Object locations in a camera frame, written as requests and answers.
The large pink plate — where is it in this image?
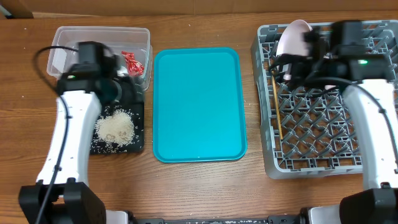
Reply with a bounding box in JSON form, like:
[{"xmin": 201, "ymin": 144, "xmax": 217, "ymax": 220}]
[{"xmin": 276, "ymin": 19, "xmax": 313, "ymax": 82}]

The grey dishwasher rack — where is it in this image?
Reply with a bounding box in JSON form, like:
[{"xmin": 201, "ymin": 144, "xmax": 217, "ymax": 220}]
[{"xmin": 251, "ymin": 20, "xmax": 397, "ymax": 179}]

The wooden chopstick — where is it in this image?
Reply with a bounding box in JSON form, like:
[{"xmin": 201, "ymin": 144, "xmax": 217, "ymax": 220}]
[{"xmin": 271, "ymin": 76, "xmax": 283, "ymax": 140}]

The white tissue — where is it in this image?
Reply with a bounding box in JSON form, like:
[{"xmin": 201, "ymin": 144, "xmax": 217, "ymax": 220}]
[{"xmin": 117, "ymin": 66, "xmax": 129, "ymax": 77}]

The white rice pile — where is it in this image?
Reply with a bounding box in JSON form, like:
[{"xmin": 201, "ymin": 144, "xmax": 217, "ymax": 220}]
[{"xmin": 90, "ymin": 107, "xmax": 144, "ymax": 153}]

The teal serving tray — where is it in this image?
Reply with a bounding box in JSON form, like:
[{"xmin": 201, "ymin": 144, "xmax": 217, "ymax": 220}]
[{"xmin": 152, "ymin": 47, "xmax": 248, "ymax": 163}]

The black rectangular tray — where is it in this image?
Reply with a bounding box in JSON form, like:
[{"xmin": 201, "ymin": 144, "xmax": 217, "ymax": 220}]
[{"xmin": 90, "ymin": 99, "xmax": 146, "ymax": 156}]

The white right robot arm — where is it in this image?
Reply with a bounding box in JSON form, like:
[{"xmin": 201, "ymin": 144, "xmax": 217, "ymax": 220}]
[{"xmin": 269, "ymin": 20, "xmax": 397, "ymax": 223}]

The red strawberry candy wrapper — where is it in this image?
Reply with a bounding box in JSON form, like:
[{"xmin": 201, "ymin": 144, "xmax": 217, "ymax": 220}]
[{"xmin": 121, "ymin": 51, "xmax": 145, "ymax": 77}]

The small pink bowl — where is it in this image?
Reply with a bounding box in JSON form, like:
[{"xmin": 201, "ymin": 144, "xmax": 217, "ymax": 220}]
[{"xmin": 324, "ymin": 85, "xmax": 336, "ymax": 90}]

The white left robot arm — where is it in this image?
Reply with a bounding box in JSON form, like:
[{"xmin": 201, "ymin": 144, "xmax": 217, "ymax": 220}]
[{"xmin": 18, "ymin": 41, "xmax": 144, "ymax": 223}]

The clear plastic waste bin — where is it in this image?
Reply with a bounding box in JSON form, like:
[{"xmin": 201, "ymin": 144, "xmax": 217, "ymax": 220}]
[{"xmin": 52, "ymin": 26, "xmax": 153, "ymax": 90}]

